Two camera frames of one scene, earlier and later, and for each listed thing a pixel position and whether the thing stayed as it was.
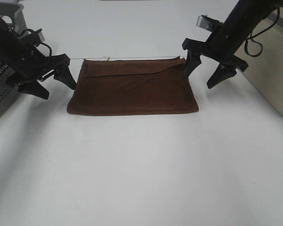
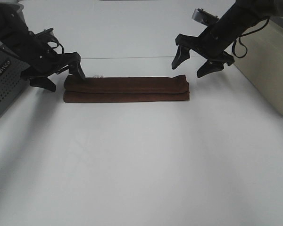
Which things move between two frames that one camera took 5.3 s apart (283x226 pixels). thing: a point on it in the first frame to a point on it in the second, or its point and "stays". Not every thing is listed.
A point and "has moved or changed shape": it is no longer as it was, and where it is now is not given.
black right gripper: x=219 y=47 to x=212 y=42
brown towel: x=132 y=86 has moved or changed shape
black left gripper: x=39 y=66 to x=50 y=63
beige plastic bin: x=271 y=71 stays
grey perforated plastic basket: x=3 y=94 stays
